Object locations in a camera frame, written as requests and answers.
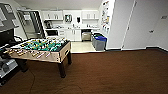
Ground grey trash bin blue lid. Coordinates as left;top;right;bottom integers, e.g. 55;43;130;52
94;35;108;52

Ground black coffee machine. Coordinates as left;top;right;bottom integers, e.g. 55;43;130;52
43;19;54;30

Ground foosball table wooden green field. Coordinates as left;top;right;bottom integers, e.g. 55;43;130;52
4;35;73;79

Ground white upper cabinet small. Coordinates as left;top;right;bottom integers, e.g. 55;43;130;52
41;10;64;21

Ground stainless steel refrigerator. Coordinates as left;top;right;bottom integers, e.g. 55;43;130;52
16;9;47;40

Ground white paper sheet on refrigerator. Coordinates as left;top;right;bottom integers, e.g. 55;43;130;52
23;13;32;21

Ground white door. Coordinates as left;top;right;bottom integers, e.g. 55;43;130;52
121;0;168;52

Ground small wall paper notices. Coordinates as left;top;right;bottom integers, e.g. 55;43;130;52
100;23;111;37

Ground white upper cabinet black handles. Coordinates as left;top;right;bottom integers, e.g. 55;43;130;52
81;10;100;20

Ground large white wall poster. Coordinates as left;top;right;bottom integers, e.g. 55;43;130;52
100;1;111;24

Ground thin black floor cable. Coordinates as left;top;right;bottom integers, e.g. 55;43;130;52
28;68;38;94

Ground black door handle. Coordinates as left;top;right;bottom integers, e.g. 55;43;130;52
148;29;155;34

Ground grey wall notice board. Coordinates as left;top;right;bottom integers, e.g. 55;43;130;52
0;2;20;33

